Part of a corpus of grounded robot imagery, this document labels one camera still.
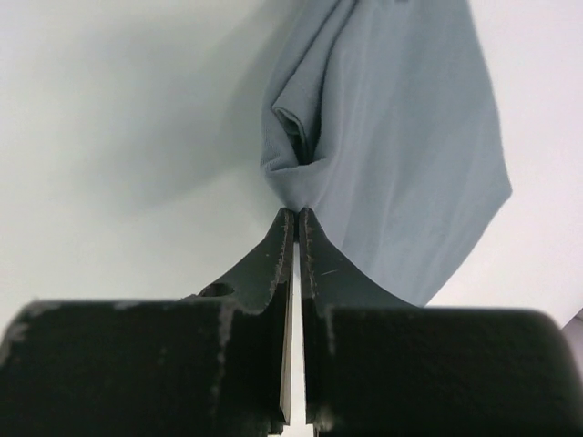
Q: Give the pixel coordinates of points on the grey-blue t-shirt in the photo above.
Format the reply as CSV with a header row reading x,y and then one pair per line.
x,y
380,116

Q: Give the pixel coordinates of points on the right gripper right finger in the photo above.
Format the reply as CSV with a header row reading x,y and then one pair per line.
x,y
376,365

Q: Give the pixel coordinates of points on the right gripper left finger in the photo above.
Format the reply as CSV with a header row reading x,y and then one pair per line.
x,y
216,363

